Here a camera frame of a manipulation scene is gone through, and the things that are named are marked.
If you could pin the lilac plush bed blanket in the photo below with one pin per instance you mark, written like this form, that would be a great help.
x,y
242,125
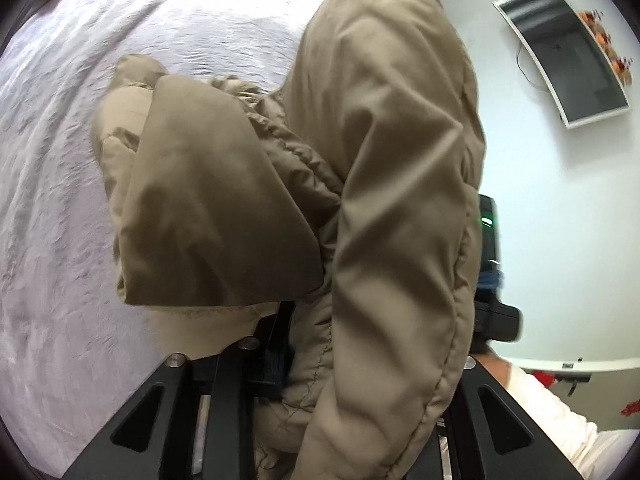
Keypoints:
x,y
65,210

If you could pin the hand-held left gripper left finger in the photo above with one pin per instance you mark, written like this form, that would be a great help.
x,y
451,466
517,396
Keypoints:
x,y
272,360

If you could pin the tan puffer jacket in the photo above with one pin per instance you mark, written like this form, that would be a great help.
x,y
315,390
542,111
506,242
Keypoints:
x,y
320,210

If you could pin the white framed wall screen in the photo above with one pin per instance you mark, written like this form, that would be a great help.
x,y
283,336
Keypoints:
x,y
565,55

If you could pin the red decoration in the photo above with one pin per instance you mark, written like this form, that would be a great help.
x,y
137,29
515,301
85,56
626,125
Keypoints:
x,y
631,407

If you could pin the orange flower wall decoration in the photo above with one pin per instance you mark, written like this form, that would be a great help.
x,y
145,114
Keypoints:
x,y
607,45

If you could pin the person's right forearm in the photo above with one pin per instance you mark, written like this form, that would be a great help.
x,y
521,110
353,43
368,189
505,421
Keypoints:
x,y
550,425

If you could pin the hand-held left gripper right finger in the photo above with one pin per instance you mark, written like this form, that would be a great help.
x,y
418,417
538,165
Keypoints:
x,y
465,440

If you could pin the white shelf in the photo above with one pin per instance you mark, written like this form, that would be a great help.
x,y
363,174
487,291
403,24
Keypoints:
x,y
550,366

